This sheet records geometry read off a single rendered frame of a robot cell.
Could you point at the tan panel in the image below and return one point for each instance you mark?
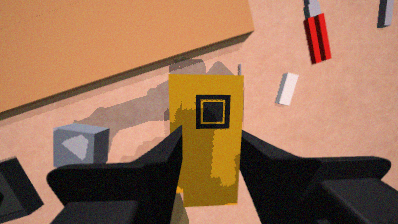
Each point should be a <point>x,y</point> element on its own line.
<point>51,50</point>

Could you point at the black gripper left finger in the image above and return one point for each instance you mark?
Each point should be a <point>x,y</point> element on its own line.
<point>151,179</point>

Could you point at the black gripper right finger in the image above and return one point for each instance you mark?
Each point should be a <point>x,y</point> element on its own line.
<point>281,183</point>

